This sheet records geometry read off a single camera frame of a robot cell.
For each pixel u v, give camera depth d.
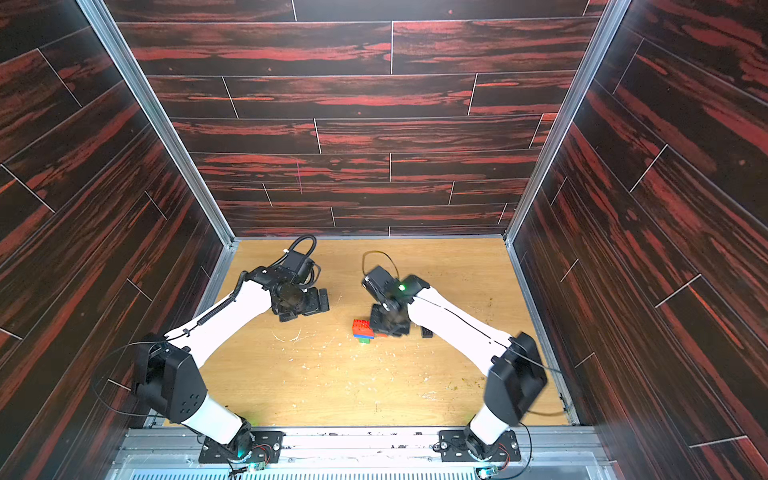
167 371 0.42
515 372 0.42
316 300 0.77
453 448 0.73
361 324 0.86
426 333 0.91
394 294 0.57
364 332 0.86
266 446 0.73
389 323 0.67
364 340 0.92
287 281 0.62
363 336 0.93
